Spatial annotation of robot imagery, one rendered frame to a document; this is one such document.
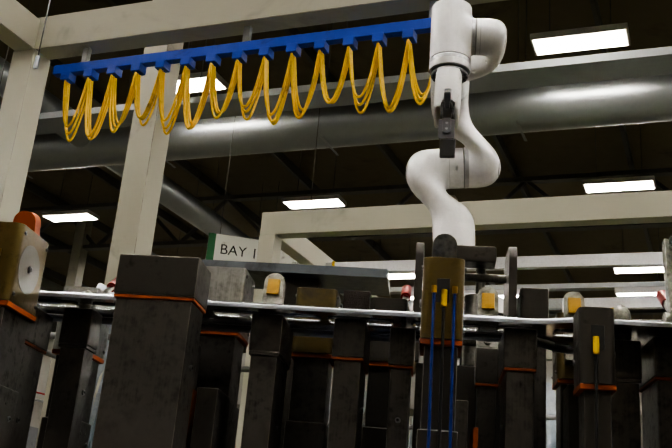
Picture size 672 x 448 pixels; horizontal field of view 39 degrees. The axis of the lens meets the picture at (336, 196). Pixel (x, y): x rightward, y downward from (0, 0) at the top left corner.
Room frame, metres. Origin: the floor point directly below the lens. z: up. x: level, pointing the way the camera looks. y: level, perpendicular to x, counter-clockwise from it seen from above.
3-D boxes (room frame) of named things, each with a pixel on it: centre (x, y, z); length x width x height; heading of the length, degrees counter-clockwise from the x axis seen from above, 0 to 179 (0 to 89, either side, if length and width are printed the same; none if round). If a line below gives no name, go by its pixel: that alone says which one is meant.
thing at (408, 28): (4.55, 0.55, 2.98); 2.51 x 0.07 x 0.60; 67
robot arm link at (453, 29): (1.72, -0.21, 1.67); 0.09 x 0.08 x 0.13; 82
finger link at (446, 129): (1.66, -0.20, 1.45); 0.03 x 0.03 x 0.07; 81
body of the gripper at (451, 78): (1.72, -0.21, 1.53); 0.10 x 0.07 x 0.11; 171
